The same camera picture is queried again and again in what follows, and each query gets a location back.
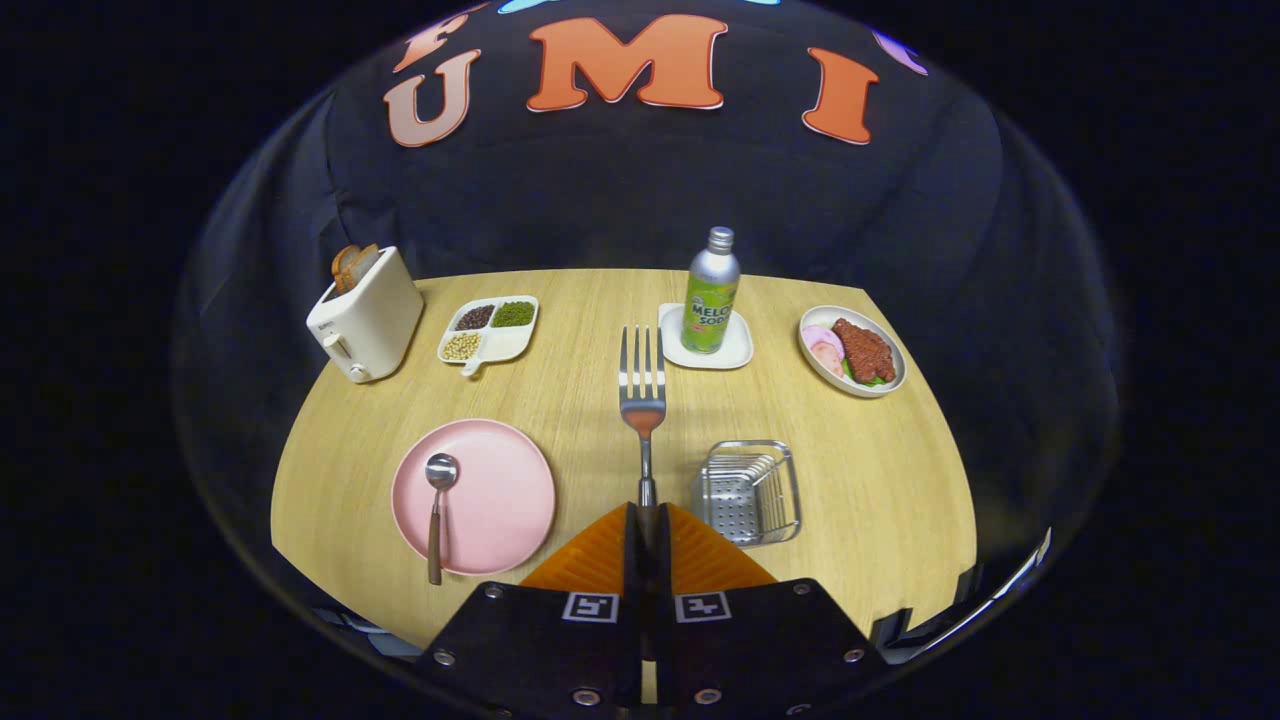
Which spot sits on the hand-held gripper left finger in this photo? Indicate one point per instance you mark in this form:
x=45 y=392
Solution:
x=631 y=570

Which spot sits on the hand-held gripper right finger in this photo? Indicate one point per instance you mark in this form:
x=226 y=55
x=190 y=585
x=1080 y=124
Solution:
x=663 y=575

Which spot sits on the metal cutlery basket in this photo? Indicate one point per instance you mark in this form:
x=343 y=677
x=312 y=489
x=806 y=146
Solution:
x=745 y=495

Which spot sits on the pink round plate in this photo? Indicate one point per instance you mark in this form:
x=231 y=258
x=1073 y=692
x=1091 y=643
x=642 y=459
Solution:
x=500 y=500

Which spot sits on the white square coaster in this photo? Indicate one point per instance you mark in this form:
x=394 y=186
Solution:
x=735 y=352

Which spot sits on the white oval food plate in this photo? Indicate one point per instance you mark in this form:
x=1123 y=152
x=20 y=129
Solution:
x=815 y=372

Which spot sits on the white divided dish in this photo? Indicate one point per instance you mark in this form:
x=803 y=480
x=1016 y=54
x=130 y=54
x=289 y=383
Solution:
x=505 y=343

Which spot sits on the silver bottle green label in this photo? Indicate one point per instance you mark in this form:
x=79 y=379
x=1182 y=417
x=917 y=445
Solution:
x=711 y=300

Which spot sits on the pink ham slices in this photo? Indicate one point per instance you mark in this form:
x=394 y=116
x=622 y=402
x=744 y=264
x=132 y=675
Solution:
x=823 y=345

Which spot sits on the yellow soybeans pile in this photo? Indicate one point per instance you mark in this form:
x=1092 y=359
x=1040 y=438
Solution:
x=461 y=346

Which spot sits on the green beans pile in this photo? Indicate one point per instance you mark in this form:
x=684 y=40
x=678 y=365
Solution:
x=513 y=314

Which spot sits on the dark red beans pile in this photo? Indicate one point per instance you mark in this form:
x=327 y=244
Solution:
x=474 y=317

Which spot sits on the red meat piece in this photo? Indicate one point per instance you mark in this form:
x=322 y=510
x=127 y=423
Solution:
x=865 y=350

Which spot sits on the cream white toaster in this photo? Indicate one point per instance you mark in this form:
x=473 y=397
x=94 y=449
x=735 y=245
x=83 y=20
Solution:
x=375 y=320

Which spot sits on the toasted bread slice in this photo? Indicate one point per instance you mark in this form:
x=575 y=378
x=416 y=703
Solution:
x=363 y=262
x=343 y=266

